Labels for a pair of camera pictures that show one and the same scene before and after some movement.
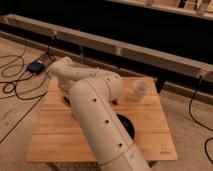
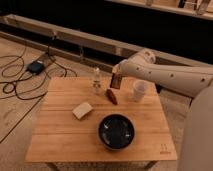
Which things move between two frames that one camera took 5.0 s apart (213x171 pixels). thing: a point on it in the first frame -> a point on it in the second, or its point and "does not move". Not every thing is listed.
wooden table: x=58 y=136 does not move
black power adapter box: x=36 y=67 does not move
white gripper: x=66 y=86 -> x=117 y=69
